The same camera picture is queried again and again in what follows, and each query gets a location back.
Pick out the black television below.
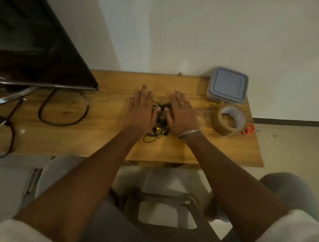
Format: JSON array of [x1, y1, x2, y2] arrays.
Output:
[[0, 0, 99, 91]]

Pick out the person's right leg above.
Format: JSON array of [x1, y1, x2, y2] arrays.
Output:
[[259, 172, 319, 222]]

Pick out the person's left forearm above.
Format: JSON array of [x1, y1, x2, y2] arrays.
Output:
[[12, 129, 153, 242]]

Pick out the silver bracelet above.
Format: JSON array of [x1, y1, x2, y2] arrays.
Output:
[[177, 129, 201, 139]]

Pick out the brown packing tape roll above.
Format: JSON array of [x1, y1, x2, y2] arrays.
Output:
[[216, 103, 247, 138]]

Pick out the black audio cable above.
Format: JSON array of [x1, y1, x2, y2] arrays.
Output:
[[152, 100, 173, 133]]

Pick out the person's left leg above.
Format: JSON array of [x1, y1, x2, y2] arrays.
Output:
[[35, 156, 140, 242]]

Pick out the thick black looped cable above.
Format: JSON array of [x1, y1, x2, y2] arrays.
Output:
[[38, 87, 90, 126]]

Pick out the orange scissors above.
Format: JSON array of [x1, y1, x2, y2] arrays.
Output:
[[243, 122, 256, 136]]

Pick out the silver television stand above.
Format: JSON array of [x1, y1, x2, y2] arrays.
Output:
[[0, 86, 40, 104]]

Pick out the metal floor rail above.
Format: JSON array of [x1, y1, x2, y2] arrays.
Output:
[[22, 168, 43, 197]]

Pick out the black earphones yellow tips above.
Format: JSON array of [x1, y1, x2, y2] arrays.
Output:
[[142, 124, 170, 144]]

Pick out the grey lidded plastic container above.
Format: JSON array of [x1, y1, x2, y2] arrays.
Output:
[[206, 66, 249, 104]]

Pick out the person's right hand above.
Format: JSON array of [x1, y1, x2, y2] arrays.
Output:
[[163, 89, 201, 136]]

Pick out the person's leg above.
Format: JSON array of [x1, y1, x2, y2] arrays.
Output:
[[35, 156, 140, 242], [259, 172, 319, 222]]

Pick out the person's white shirt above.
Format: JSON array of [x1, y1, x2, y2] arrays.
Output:
[[0, 209, 319, 242]]

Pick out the person's left hand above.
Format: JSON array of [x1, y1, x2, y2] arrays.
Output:
[[124, 84, 160, 136]]

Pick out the person's right forearm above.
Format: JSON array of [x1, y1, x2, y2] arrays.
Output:
[[179, 132, 293, 242]]

